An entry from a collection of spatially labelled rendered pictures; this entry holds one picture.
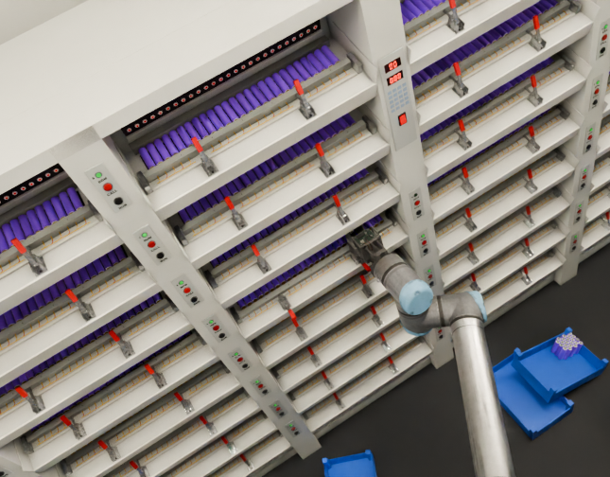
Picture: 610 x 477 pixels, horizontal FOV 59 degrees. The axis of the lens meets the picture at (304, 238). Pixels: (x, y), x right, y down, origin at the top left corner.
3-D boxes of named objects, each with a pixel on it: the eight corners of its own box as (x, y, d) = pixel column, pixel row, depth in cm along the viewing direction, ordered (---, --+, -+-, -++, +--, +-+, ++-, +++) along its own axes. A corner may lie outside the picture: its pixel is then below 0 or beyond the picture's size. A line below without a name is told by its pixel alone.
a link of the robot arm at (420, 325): (444, 336, 154) (438, 311, 145) (403, 341, 157) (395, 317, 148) (439, 309, 160) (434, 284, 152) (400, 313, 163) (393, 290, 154)
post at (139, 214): (322, 447, 230) (92, 125, 103) (303, 459, 229) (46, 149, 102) (300, 410, 244) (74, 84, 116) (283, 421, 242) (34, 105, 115)
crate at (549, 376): (563, 339, 231) (568, 326, 226) (601, 374, 217) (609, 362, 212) (510, 364, 220) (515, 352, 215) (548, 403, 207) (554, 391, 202)
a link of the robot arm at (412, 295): (409, 324, 145) (404, 302, 138) (384, 294, 154) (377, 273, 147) (438, 305, 147) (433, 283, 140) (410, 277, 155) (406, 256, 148)
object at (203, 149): (376, 96, 133) (377, 55, 121) (161, 221, 125) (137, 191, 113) (332, 46, 142) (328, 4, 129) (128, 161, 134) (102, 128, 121)
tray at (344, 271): (408, 240, 174) (409, 228, 166) (247, 343, 167) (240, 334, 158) (373, 197, 183) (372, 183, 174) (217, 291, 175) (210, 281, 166)
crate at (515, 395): (572, 411, 211) (574, 403, 206) (531, 440, 209) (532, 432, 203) (517, 356, 232) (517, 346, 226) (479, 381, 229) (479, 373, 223)
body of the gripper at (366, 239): (370, 223, 160) (393, 246, 151) (375, 242, 166) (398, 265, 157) (349, 237, 159) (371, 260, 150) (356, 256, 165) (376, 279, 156)
